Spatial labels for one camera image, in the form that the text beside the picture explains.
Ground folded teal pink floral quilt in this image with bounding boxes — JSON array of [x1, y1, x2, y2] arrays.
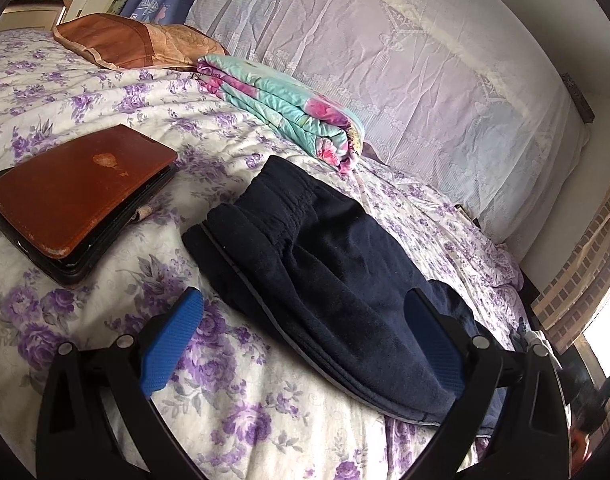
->
[[197, 54, 365, 174]]

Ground purple floral bed sheet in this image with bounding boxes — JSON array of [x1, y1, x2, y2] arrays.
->
[[0, 30, 524, 479]]

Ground dark navy pants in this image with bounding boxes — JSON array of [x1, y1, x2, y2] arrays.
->
[[183, 156, 480, 426]]

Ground white lace covered headboard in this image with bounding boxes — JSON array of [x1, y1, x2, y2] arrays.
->
[[187, 0, 588, 254]]

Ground orange brown pillow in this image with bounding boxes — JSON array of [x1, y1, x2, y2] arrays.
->
[[52, 13, 226, 70]]

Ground beige checked curtain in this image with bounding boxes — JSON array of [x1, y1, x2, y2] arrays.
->
[[532, 188, 610, 353]]

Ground brown leather case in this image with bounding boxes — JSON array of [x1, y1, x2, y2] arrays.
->
[[0, 125, 177, 286]]

